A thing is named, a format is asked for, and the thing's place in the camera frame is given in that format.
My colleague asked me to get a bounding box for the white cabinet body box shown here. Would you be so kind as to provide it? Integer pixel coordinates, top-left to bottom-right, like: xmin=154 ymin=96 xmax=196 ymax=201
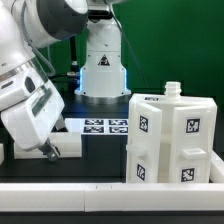
xmin=126 ymin=81 xmax=217 ymax=183

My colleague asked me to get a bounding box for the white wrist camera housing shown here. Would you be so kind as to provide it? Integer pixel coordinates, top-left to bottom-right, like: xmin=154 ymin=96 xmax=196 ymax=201
xmin=0 ymin=68 xmax=44 ymax=111

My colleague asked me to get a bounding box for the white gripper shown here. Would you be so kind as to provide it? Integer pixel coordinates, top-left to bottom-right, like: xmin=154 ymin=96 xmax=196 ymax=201
xmin=1 ymin=81 xmax=64 ymax=161

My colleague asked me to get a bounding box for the black camera stand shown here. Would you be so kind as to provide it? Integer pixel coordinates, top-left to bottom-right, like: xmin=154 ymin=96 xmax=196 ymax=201
xmin=70 ymin=36 xmax=80 ymax=91

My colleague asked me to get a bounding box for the white front fence bar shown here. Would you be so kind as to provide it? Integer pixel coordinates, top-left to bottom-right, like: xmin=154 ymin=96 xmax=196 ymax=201
xmin=0 ymin=183 xmax=224 ymax=212

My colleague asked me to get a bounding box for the long white cabinet side piece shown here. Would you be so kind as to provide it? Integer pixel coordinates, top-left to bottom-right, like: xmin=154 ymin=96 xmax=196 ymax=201
xmin=14 ymin=132 xmax=82 ymax=159

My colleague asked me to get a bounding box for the white marker sheet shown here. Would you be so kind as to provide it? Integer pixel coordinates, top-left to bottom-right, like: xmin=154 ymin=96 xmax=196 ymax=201
xmin=65 ymin=118 xmax=128 ymax=135

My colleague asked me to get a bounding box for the grey braided hose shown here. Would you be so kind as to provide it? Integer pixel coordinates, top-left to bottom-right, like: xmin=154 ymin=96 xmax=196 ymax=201
xmin=20 ymin=0 xmax=57 ymax=78

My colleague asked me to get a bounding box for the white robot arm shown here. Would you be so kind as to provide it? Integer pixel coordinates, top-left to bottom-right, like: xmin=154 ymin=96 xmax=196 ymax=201
xmin=0 ymin=0 xmax=131 ymax=161

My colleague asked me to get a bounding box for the white fence bar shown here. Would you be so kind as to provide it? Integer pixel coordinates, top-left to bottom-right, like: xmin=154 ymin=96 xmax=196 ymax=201
xmin=0 ymin=144 xmax=4 ymax=166
xmin=0 ymin=183 xmax=224 ymax=212
xmin=210 ymin=160 xmax=224 ymax=183

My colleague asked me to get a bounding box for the white left fence bar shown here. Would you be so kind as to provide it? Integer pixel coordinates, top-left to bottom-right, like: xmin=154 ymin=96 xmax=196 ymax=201
xmin=0 ymin=144 xmax=4 ymax=166

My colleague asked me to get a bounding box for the black cable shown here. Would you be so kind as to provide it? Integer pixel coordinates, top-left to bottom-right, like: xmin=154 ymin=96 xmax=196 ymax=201
xmin=48 ymin=71 xmax=81 ymax=84

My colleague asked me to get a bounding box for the white right fence bar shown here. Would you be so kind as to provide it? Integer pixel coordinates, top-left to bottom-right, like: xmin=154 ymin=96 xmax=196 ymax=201
xmin=210 ymin=160 xmax=224 ymax=183

